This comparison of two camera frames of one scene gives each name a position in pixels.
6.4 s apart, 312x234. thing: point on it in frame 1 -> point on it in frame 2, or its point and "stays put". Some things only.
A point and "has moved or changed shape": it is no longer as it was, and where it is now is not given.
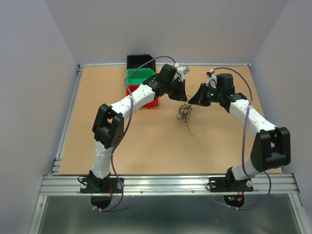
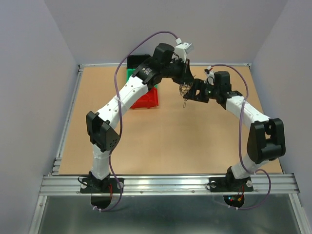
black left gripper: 181,95 -> 185,75
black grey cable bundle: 184,114 has moved or changed shape
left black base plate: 110,185 stays put
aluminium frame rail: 169,184 stays put
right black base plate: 229,184 stays put
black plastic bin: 135,61 stays put
